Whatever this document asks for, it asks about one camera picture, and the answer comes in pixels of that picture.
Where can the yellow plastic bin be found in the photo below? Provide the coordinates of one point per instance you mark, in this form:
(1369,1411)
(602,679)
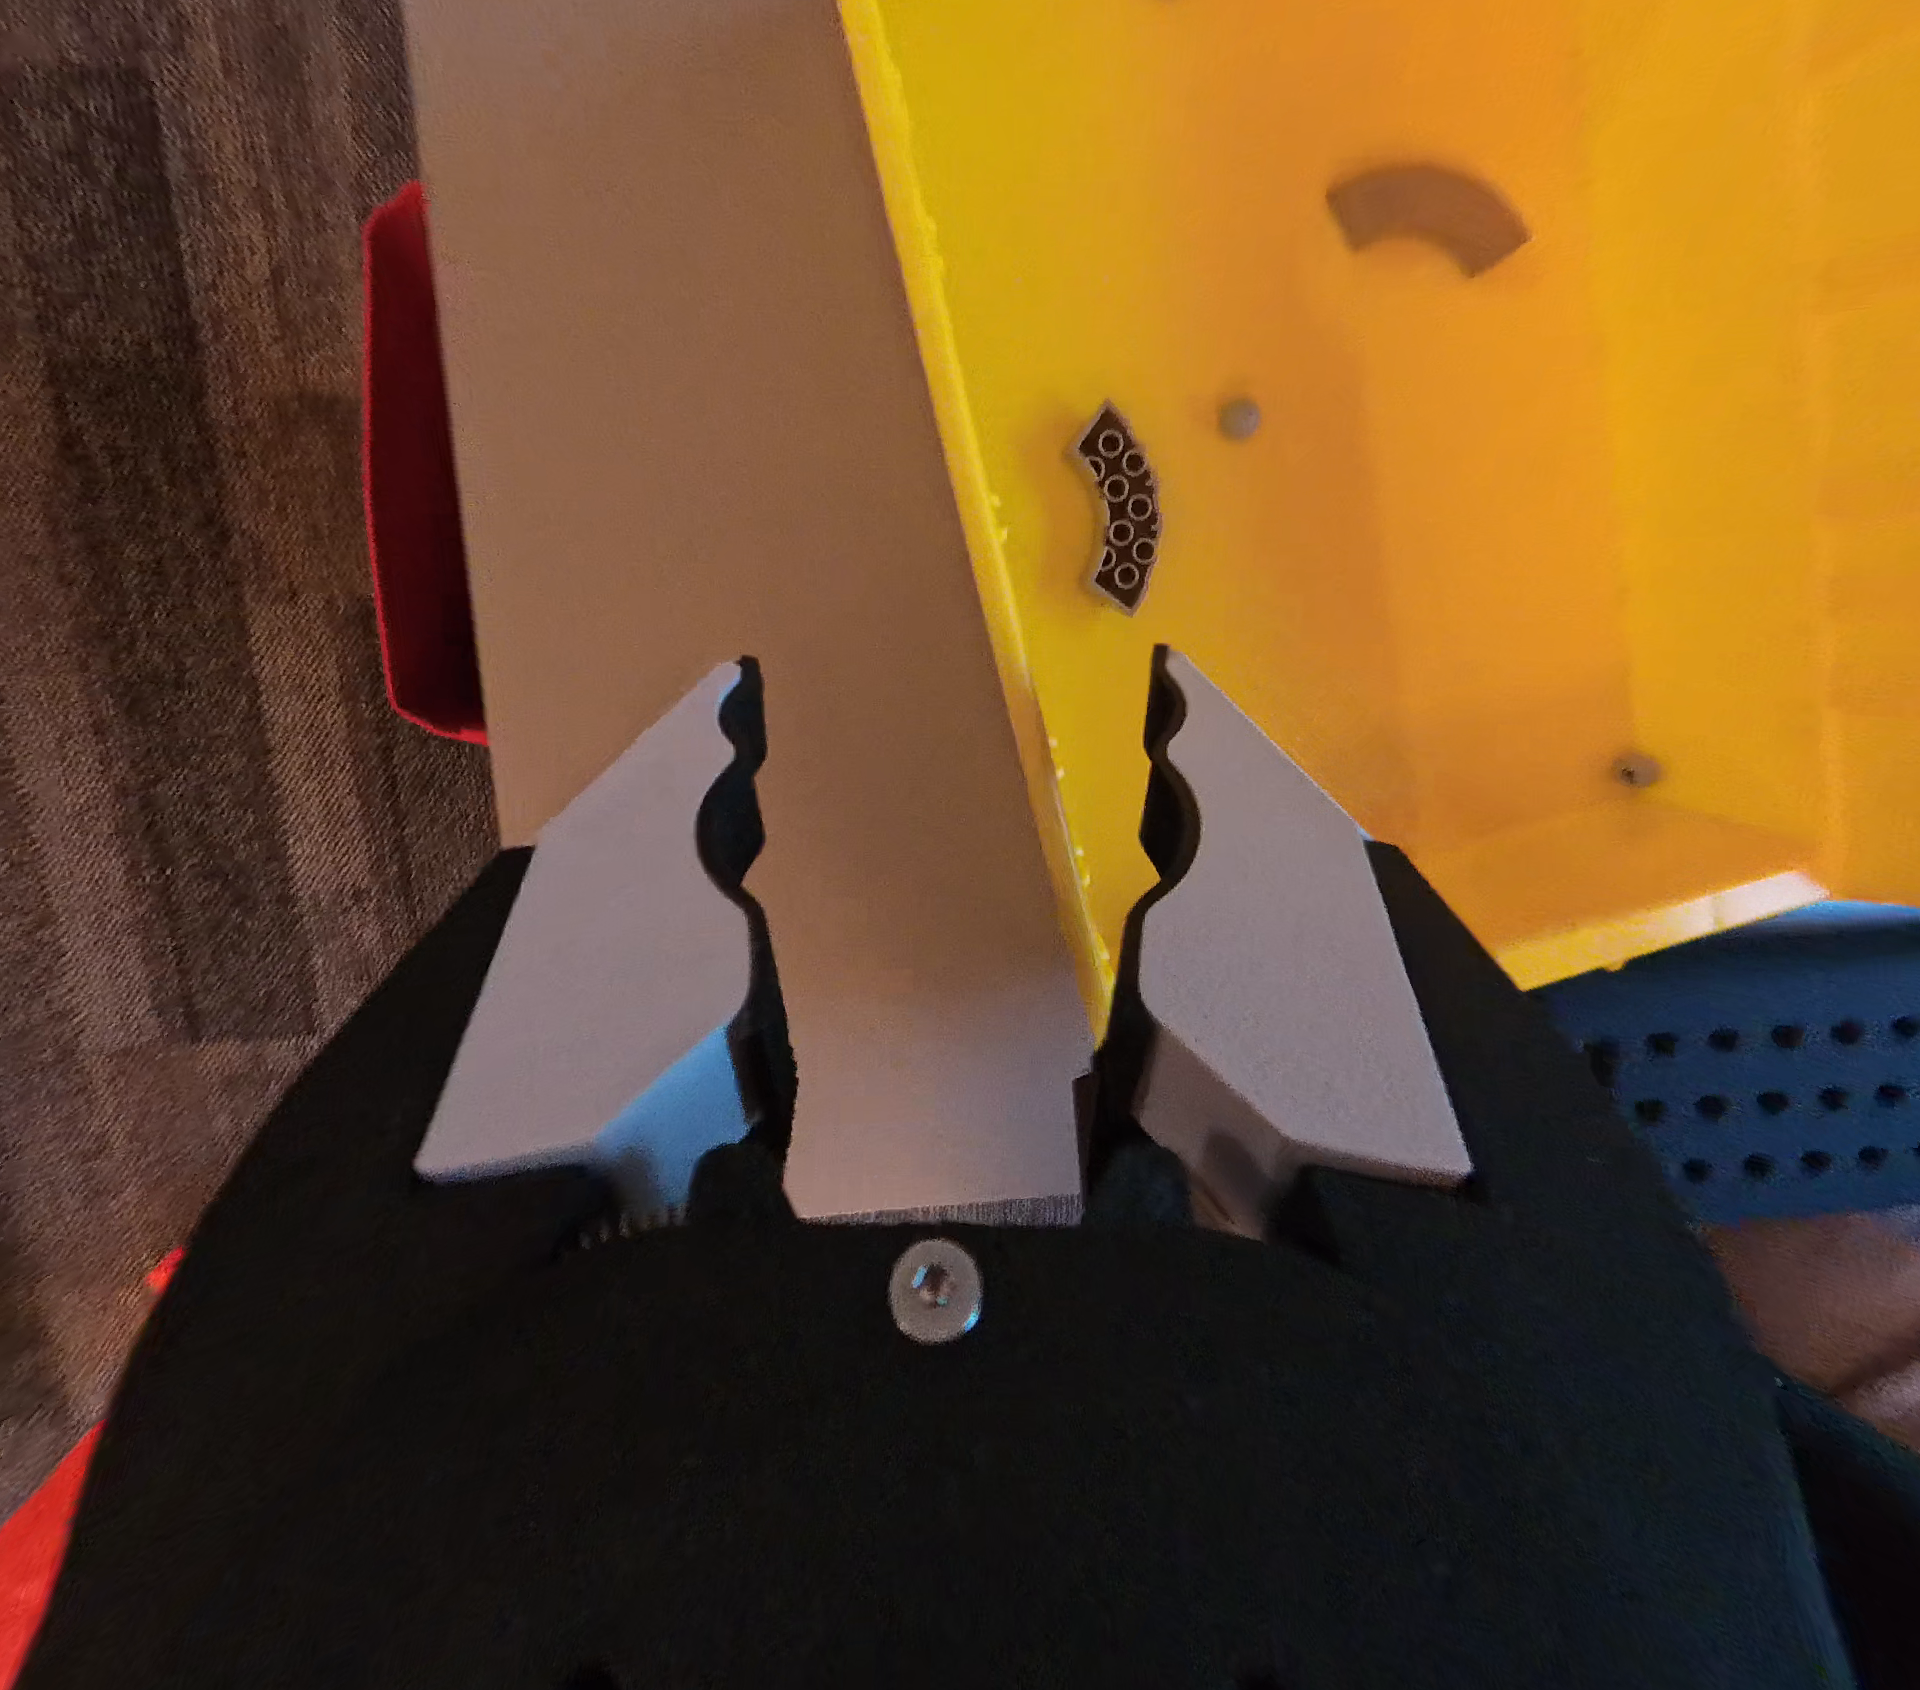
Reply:
(1502,521)

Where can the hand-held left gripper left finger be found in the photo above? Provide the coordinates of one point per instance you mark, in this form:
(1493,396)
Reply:
(600,972)

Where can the orange safety vest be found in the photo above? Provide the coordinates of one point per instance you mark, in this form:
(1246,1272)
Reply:
(46,1495)

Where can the red container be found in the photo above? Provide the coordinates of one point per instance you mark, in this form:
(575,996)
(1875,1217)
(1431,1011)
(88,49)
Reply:
(421,490)

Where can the black perforated pad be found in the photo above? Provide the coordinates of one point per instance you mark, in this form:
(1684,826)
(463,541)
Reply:
(1771,1090)

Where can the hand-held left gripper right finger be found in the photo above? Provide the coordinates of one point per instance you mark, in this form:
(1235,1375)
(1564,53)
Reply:
(1289,972)

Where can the grey desk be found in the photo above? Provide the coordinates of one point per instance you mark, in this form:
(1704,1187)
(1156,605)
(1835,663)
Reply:
(677,222)

